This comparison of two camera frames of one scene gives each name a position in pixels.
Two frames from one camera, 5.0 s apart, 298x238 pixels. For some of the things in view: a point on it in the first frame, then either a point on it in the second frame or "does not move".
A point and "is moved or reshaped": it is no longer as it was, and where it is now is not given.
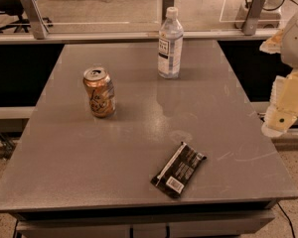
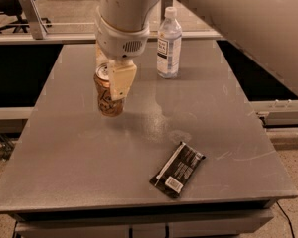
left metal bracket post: [36, 18] does not move
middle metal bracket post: [168, 1] does not move
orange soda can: [100, 92] is moved or reshaped
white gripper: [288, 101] -> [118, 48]
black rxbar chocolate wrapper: [175, 175] does not move
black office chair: [5, 0] does not move
